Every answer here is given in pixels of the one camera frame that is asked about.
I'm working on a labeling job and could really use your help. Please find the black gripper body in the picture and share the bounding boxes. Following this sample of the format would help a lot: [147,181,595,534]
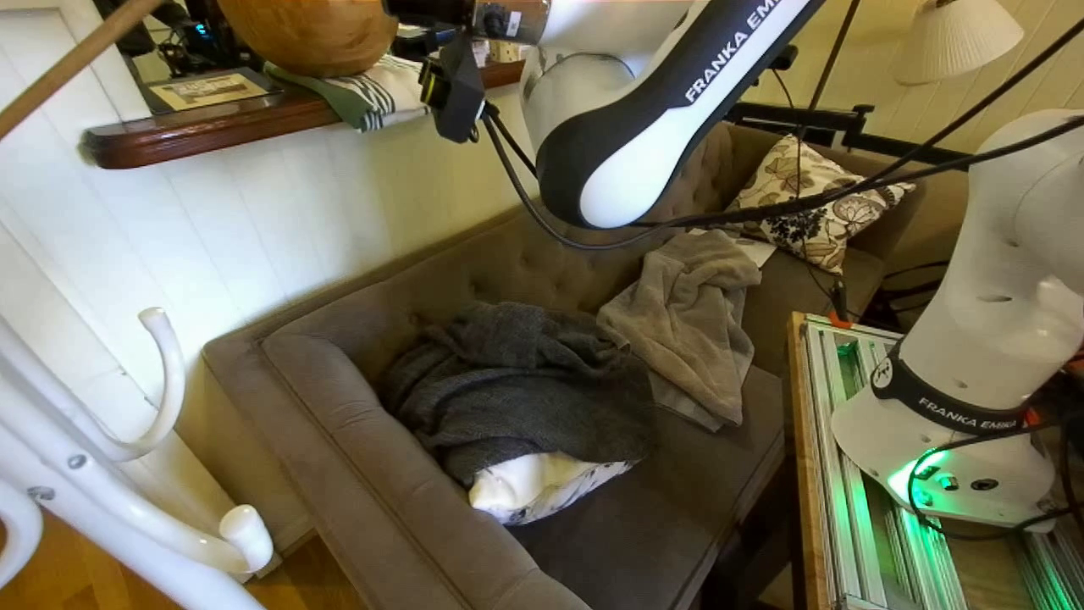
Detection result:
[419,30,483,143]

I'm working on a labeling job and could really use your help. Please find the wooden clothing hanger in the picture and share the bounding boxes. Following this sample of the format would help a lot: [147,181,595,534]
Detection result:
[0,0,164,139]

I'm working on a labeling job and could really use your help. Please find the white coat rack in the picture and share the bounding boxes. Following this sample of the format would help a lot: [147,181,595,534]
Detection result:
[0,307,274,610]

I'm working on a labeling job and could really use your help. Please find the striped green white cloth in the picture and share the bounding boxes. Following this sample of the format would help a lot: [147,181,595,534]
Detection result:
[269,53,428,133]

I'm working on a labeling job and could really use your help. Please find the brown round basket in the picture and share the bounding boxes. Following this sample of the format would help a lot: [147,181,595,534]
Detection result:
[216,0,395,77]

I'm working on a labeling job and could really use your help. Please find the framed picture on shelf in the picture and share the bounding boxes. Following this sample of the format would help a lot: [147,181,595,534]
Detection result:
[148,72,269,111]

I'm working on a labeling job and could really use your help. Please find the dark wooden shelf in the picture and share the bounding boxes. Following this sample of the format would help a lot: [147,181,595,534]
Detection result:
[79,56,528,172]

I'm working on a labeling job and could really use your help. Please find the dark grey blanket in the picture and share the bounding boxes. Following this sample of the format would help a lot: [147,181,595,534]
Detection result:
[375,303,657,483]

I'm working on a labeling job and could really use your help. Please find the light grey towel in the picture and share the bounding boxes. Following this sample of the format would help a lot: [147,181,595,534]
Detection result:
[601,230,763,435]

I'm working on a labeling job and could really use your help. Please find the floral patterned pillow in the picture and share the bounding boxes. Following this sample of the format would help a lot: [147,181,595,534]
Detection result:
[733,135,915,273]

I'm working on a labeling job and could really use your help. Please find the grey tufted sofa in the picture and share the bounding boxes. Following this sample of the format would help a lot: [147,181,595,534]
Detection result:
[199,117,971,610]

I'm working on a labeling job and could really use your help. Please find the white lamp shade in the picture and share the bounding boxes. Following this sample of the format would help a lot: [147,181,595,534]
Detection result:
[893,0,1024,84]

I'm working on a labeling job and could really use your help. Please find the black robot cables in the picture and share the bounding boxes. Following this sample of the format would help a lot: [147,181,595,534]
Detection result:
[482,15,1084,259]

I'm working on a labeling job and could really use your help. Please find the aluminium frame robot table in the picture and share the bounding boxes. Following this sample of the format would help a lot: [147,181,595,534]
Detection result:
[787,313,1084,610]

